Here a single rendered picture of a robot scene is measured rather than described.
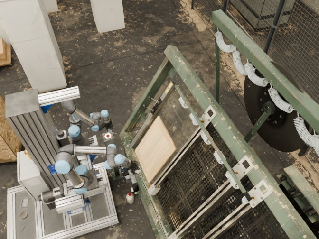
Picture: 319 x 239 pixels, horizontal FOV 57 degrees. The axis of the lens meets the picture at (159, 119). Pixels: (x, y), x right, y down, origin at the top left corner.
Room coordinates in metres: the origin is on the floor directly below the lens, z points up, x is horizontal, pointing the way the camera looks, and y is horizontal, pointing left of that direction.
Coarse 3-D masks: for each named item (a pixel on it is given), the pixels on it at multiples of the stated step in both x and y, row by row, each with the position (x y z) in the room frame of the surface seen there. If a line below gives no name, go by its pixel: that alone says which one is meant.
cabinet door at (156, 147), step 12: (156, 120) 1.91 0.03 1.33; (156, 132) 1.81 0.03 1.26; (168, 132) 1.73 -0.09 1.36; (144, 144) 1.80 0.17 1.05; (156, 144) 1.71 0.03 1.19; (168, 144) 1.62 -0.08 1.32; (144, 156) 1.69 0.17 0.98; (156, 156) 1.60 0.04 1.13; (168, 156) 1.51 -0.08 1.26; (144, 168) 1.58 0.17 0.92; (156, 168) 1.49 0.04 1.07
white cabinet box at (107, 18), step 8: (96, 0) 5.43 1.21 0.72; (104, 0) 5.48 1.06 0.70; (112, 0) 5.53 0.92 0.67; (120, 0) 5.57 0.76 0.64; (96, 8) 5.42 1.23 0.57; (104, 8) 5.47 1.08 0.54; (112, 8) 5.52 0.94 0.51; (120, 8) 5.57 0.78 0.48; (96, 16) 5.41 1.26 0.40; (104, 16) 5.46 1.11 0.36; (112, 16) 5.51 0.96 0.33; (120, 16) 5.56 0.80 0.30; (96, 24) 5.71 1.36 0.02; (104, 24) 5.46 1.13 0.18; (112, 24) 5.50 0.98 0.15; (120, 24) 5.56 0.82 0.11
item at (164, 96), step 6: (174, 84) 2.06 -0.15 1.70; (162, 96) 2.04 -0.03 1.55; (168, 96) 2.03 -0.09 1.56; (162, 102) 2.01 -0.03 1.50; (150, 114) 1.99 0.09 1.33; (156, 114) 1.98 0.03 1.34; (150, 120) 1.96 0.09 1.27; (144, 126) 1.94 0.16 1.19; (138, 132) 1.94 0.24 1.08; (144, 132) 1.93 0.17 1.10; (138, 138) 1.90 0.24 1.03; (132, 144) 1.88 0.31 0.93
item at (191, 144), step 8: (200, 120) 1.49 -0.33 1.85; (208, 120) 1.46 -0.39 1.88; (200, 128) 1.49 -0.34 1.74; (208, 128) 1.48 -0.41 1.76; (192, 136) 1.48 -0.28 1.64; (200, 136) 1.45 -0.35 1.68; (192, 144) 1.43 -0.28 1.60; (184, 152) 1.41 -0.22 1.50; (176, 160) 1.39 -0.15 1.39; (168, 168) 1.38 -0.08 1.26; (176, 168) 1.37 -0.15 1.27; (160, 176) 1.36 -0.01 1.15; (168, 176) 1.34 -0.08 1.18; (152, 184) 1.34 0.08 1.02; (160, 184) 1.31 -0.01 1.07; (152, 192) 1.28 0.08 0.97
